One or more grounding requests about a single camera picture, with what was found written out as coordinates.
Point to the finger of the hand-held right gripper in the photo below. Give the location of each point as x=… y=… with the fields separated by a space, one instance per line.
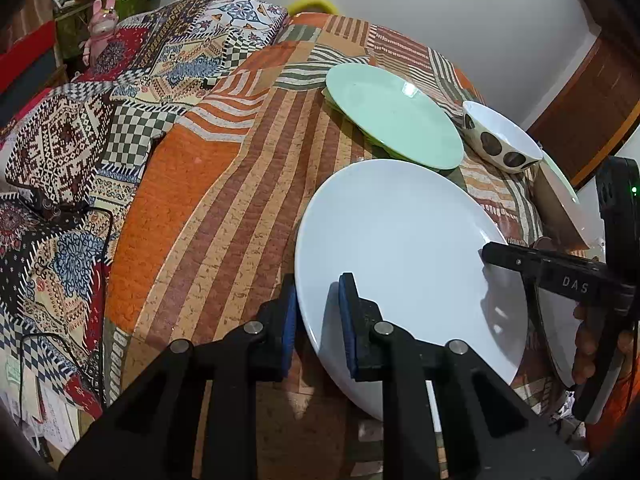
x=515 y=262

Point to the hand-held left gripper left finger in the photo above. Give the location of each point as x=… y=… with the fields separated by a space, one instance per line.
x=289 y=330

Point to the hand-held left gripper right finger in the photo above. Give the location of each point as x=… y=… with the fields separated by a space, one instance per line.
x=348 y=330

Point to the white plate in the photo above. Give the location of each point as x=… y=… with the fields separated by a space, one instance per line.
x=410 y=260

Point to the person's right hand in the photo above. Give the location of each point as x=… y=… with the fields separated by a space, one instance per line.
x=586 y=345

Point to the pale green bowl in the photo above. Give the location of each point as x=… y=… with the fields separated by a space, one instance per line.
x=564 y=180

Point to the white bowl with dark spots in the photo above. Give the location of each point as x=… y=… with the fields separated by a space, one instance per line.
x=492 y=132

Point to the wooden door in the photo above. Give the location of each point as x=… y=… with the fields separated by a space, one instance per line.
x=595 y=95

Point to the orange striped patchwork quilt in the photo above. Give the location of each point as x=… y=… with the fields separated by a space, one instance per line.
x=210 y=200

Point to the white floral cloth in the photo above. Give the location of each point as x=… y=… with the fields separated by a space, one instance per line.
x=562 y=412

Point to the pale green plate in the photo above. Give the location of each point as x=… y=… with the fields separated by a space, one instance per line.
x=395 y=115
x=350 y=122

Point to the pile of papers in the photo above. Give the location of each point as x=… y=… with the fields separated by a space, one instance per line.
x=45 y=410

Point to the patterned patchwork blanket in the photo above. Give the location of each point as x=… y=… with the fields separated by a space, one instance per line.
x=75 y=150

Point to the pink bunny toy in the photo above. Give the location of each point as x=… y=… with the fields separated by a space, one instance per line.
x=102 y=25

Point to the green box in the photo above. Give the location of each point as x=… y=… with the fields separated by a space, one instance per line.
x=75 y=30

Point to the red box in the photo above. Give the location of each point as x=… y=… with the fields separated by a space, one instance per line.
x=25 y=55

